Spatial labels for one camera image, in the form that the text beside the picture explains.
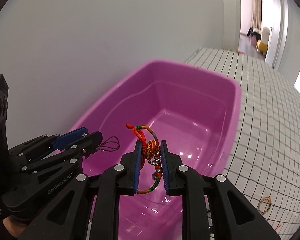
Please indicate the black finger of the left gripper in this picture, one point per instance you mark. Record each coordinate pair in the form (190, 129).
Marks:
(84, 146)

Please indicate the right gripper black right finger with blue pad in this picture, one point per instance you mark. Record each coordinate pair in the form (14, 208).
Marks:
(213, 208)

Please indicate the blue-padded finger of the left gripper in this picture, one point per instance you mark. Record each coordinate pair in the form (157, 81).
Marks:
(69, 138)

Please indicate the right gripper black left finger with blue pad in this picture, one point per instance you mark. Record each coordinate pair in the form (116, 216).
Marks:
(88, 207)

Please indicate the rainbow cord bracelet red charm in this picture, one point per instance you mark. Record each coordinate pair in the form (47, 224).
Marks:
(150, 151)

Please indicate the white black grid tablecloth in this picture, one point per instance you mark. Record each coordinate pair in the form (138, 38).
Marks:
(264, 162)

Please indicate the pink plastic bin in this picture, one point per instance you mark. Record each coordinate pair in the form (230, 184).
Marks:
(194, 110)

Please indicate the white yellow plush toy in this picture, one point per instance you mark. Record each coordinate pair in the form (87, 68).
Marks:
(262, 44)

